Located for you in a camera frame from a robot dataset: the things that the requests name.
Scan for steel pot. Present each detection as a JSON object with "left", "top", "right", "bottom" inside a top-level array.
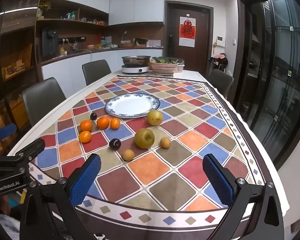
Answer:
[{"left": 121, "top": 55, "right": 151, "bottom": 67}]

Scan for green leafy vegetables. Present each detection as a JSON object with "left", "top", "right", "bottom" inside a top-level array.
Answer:
[{"left": 152, "top": 57, "right": 180, "bottom": 64}]

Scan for pink colander basket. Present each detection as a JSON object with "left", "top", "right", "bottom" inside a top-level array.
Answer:
[{"left": 149, "top": 59, "right": 185, "bottom": 75}]

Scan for blue rimmed white plate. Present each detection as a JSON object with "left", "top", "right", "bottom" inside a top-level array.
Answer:
[{"left": 105, "top": 93, "right": 161, "bottom": 118}]

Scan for dark brown door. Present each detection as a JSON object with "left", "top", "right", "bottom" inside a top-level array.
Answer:
[{"left": 165, "top": 0, "right": 214, "bottom": 72}]

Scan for wooden display cabinet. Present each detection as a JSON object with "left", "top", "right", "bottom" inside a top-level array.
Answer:
[{"left": 0, "top": 17, "right": 38, "bottom": 155}]

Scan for colourful checkered tablecloth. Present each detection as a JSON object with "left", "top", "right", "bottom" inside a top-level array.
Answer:
[{"left": 27, "top": 74, "right": 290, "bottom": 240}]

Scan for white cabinets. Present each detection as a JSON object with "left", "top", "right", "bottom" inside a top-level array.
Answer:
[
  {"left": 41, "top": 47, "right": 163, "bottom": 82},
  {"left": 40, "top": 0, "right": 165, "bottom": 26}
]

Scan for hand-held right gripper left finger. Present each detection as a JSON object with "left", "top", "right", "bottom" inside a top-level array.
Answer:
[{"left": 19, "top": 153, "right": 102, "bottom": 240}]

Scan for orange cherry tomato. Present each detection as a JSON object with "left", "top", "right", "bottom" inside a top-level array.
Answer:
[{"left": 80, "top": 120, "right": 93, "bottom": 132}]

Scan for white lower cabinets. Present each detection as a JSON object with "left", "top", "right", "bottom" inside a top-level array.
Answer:
[{"left": 41, "top": 47, "right": 163, "bottom": 82}]

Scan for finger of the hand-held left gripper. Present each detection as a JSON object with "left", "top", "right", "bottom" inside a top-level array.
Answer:
[
  {"left": 0, "top": 124, "right": 17, "bottom": 142},
  {"left": 15, "top": 138, "right": 46, "bottom": 160}
]

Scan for grey leather dining chair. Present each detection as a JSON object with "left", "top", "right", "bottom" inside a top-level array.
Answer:
[
  {"left": 21, "top": 77, "right": 67, "bottom": 128},
  {"left": 208, "top": 69, "right": 234, "bottom": 98},
  {"left": 82, "top": 59, "right": 112, "bottom": 86}
]

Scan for black wall water dispenser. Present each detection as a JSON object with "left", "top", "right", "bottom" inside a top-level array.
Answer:
[{"left": 42, "top": 27, "right": 59, "bottom": 57}]

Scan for glass sliding door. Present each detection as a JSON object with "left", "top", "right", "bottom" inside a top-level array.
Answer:
[{"left": 237, "top": 0, "right": 300, "bottom": 170}]

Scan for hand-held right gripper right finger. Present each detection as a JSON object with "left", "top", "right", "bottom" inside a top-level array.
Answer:
[{"left": 202, "top": 153, "right": 285, "bottom": 240}]

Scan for white upper cabinets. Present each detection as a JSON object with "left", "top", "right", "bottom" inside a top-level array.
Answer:
[{"left": 40, "top": 0, "right": 165, "bottom": 26}]

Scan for white induction cooker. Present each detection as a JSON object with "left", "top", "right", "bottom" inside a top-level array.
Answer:
[{"left": 121, "top": 64, "right": 150, "bottom": 74}]

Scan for red and white wall poster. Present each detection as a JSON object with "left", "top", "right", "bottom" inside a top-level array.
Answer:
[{"left": 179, "top": 16, "right": 196, "bottom": 47}]

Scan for yellow green pear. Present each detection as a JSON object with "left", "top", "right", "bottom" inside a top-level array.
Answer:
[
  {"left": 147, "top": 110, "right": 164, "bottom": 126},
  {"left": 134, "top": 128, "right": 155, "bottom": 148}
]

